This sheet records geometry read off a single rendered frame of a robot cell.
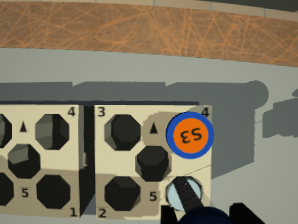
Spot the dark grey flat base plate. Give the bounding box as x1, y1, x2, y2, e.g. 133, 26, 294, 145
0, 101, 199, 215

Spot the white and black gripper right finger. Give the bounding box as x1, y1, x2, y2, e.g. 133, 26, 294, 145
229, 203, 265, 224

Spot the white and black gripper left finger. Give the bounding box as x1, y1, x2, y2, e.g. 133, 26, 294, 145
160, 205, 179, 224

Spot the grey bench mat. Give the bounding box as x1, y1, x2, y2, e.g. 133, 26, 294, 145
0, 48, 298, 224

